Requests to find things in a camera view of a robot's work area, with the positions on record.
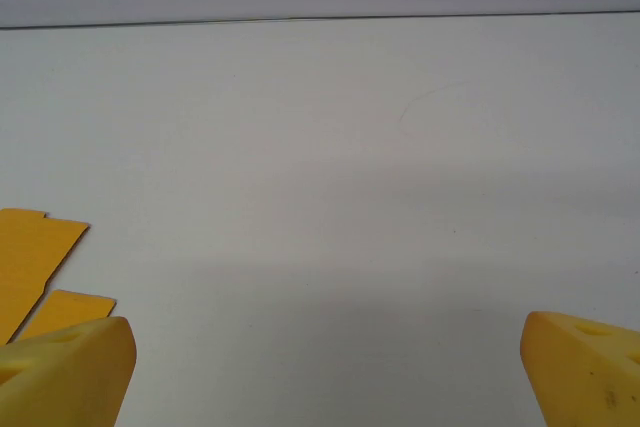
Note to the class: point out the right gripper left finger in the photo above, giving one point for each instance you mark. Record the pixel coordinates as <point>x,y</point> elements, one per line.
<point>65,377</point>

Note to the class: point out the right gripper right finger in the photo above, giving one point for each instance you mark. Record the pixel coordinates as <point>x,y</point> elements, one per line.
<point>585,377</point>

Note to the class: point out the yellow paper box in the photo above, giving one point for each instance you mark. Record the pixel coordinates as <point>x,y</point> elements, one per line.
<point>30,252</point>

